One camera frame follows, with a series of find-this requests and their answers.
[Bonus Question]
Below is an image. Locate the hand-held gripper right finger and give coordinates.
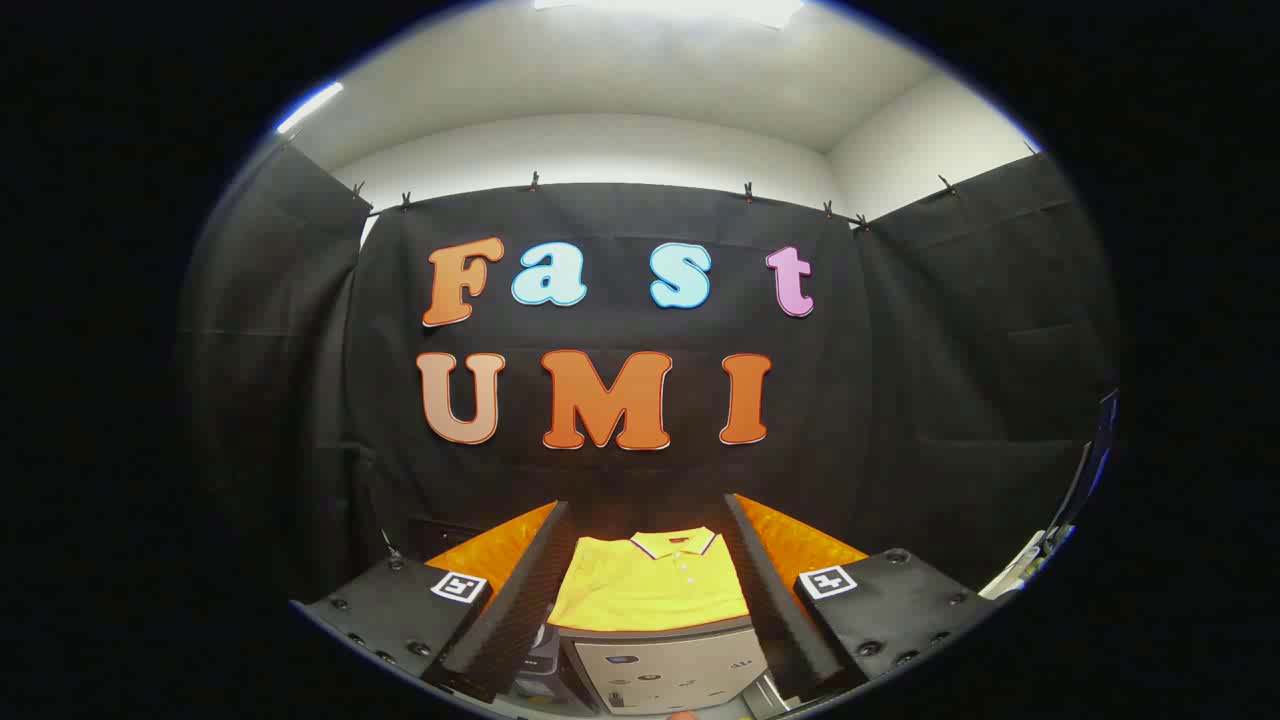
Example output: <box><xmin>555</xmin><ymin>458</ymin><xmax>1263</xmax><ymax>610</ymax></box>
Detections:
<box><xmin>723</xmin><ymin>492</ymin><xmax>1003</xmax><ymax>703</ymax></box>

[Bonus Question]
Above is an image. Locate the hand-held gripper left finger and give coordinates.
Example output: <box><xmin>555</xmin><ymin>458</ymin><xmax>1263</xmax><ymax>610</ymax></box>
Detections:
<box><xmin>290</xmin><ymin>500</ymin><xmax>581</xmax><ymax>704</ymax></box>

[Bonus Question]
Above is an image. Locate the yellow polo shirt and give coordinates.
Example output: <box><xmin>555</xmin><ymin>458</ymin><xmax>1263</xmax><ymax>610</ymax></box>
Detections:
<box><xmin>547</xmin><ymin>527</ymin><xmax>751</xmax><ymax>633</ymax></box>

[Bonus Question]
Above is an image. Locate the black backdrop cloth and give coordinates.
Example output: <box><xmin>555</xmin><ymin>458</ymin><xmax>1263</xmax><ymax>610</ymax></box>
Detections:
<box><xmin>178</xmin><ymin>140</ymin><xmax>1119</xmax><ymax>601</ymax></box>

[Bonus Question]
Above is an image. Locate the ceiling light strip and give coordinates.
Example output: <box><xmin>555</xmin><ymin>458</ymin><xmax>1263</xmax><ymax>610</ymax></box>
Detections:
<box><xmin>275</xmin><ymin>82</ymin><xmax>345</xmax><ymax>135</ymax></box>

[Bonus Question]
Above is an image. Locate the ceiling light panel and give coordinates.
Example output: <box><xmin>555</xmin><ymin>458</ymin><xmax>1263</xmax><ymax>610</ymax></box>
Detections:
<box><xmin>533</xmin><ymin>0</ymin><xmax>807</xmax><ymax>29</ymax></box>

